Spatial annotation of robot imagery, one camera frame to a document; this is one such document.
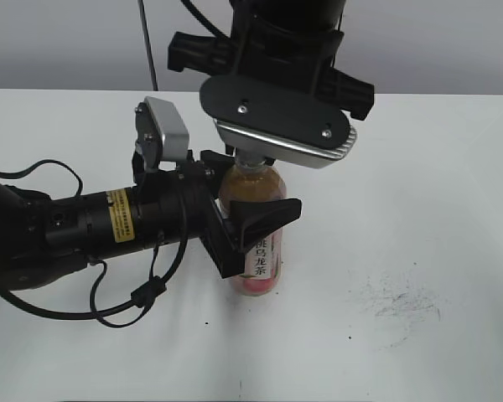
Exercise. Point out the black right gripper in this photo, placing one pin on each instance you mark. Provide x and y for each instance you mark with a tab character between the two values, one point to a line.
300	62

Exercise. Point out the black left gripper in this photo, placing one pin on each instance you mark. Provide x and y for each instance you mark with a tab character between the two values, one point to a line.
170	205

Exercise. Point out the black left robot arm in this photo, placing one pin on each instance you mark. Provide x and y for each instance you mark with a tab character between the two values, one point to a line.
43	239

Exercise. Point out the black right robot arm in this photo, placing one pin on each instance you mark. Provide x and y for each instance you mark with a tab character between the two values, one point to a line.
294	16

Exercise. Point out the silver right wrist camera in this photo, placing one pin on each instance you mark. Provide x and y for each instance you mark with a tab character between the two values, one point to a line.
273	122

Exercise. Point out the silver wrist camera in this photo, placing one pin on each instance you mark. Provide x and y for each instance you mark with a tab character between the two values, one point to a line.
273	122
161	133

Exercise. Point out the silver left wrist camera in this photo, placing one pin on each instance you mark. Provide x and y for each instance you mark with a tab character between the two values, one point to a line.
161	133

